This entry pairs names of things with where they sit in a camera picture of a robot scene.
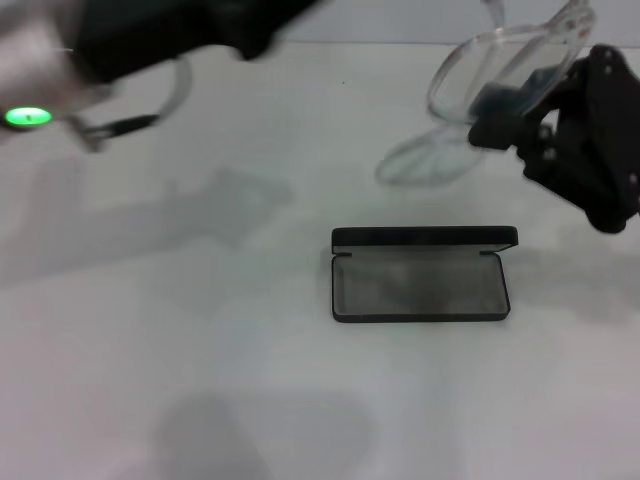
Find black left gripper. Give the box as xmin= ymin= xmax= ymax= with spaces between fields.
xmin=58 ymin=0 xmax=332 ymax=86

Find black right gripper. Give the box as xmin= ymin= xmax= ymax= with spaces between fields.
xmin=467 ymin=43 xmax=640 ymax=235

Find clear white glasses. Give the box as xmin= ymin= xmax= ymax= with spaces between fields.
xmin=373 ymin=0 xmax=600 ymax=190

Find black glasses case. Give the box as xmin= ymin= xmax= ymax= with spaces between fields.
xmin=329 ymin=224 xmax=520 ymax=326

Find black cable with metal plug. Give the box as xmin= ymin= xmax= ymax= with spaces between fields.
xmin=63 ymin=53 xmax=195 ymax=152

